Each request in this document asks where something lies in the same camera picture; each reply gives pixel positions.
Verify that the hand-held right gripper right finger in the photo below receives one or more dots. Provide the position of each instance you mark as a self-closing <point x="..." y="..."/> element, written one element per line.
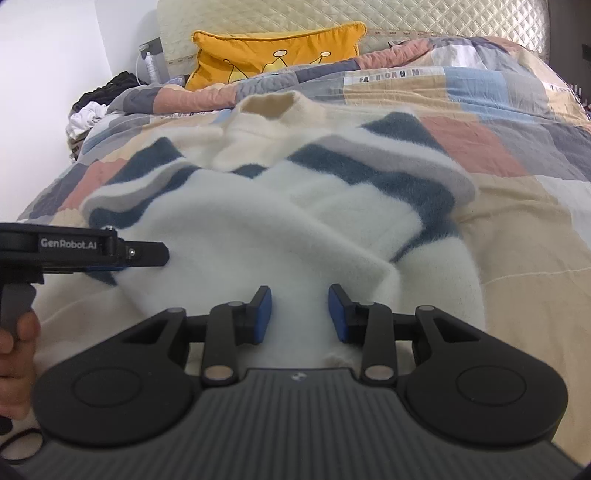
<point x="337" y="314"/>

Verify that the cream quilted headboard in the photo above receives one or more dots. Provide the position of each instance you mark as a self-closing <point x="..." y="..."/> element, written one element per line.
<point x="438" y="21"/>

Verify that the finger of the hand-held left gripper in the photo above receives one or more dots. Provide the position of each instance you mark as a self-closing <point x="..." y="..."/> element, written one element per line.
<point x="147" y="254"/>

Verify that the grey pillow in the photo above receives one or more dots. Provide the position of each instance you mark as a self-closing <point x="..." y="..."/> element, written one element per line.
<point x="396" y="44"/>

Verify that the person's left hand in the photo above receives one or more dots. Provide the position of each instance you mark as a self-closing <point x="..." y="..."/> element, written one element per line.
<point x="18" y="364"/>

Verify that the cream blue striped sweater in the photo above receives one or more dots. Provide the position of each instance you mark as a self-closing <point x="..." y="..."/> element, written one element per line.
<point x="286" y="217"/>

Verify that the clear plastic bottle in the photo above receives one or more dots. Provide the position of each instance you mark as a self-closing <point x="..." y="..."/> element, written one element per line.
<point x="151" y="67"/>

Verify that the black clothes pile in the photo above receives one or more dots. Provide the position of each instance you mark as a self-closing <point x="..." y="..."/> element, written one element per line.
<point x="108" y="92"/>

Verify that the dark grey board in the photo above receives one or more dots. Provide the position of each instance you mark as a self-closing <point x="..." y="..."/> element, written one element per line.
<point x="154" y="46"/>

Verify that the brown bedside table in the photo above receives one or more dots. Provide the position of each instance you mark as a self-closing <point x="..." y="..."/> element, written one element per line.
<point x="76" y="147"/>

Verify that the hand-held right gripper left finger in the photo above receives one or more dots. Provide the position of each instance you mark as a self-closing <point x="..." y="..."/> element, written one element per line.
<point x="263" y="316"/>

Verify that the patchwork quilt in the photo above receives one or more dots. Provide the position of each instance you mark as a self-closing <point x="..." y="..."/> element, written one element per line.
<point x="521" y="230"/>

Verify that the yellow crown pillow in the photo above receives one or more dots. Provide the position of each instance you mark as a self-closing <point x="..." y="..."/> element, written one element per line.
<point x="277" y="50"/>

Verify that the grey wardrobe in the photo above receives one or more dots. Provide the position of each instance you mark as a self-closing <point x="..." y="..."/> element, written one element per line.
<point x="572" y="32"/>

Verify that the blue patterned cloth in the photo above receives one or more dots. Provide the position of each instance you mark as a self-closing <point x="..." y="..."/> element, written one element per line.
<point x="178" y="81"/>

